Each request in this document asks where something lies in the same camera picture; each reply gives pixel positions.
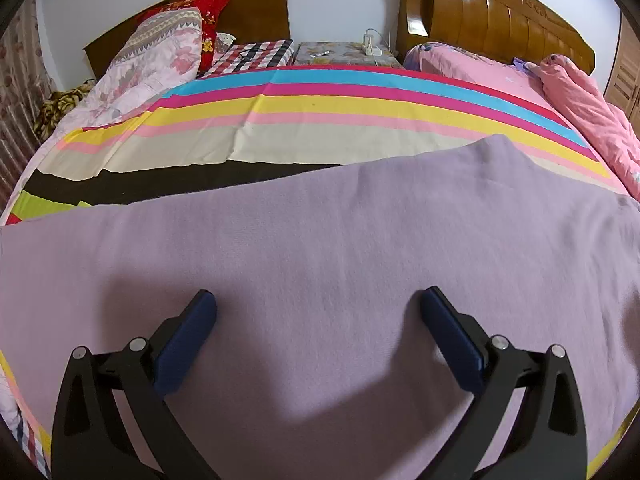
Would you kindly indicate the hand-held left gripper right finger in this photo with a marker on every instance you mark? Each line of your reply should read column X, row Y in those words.
column 450, row 340

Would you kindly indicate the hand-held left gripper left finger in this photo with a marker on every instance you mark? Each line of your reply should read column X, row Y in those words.
column 187, row 340

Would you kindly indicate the purple pants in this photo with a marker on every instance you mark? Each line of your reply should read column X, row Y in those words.
column 320, row 240

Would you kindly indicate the colourful striped blanket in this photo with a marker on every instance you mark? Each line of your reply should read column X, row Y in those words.
column 300, row 125

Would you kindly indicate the brown yellow patterned blanket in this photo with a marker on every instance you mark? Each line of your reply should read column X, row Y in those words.
column 60, row 105

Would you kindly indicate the pink floral quilt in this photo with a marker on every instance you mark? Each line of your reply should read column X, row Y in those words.
column 150, row 60

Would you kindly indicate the small purple cloth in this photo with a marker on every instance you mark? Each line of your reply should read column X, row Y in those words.
column 524, row 65

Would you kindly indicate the white dotted pillow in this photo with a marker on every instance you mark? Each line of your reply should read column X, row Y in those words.
column 226, row 42

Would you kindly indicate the white power strip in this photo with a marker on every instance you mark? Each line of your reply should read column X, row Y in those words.
column 372, row 50

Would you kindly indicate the floral striped curtain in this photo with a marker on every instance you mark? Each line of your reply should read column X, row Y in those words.
column 15, row 85

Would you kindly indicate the nightstand with floral cover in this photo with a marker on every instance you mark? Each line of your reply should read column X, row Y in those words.
column 340, row 50

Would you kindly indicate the light wooden wardrobe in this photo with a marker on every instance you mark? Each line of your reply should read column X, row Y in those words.
column 625, row 80

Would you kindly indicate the small white tube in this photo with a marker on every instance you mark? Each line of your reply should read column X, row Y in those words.
column 318, row 55

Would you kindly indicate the red floral pillow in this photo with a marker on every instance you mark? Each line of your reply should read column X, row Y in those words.
column 212, row 15

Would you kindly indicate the carved glossy wooden headboard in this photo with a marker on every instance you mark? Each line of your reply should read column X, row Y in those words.
column 490, row 15

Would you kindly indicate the plain wooden headboard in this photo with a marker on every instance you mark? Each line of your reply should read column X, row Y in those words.
column 260, row 5

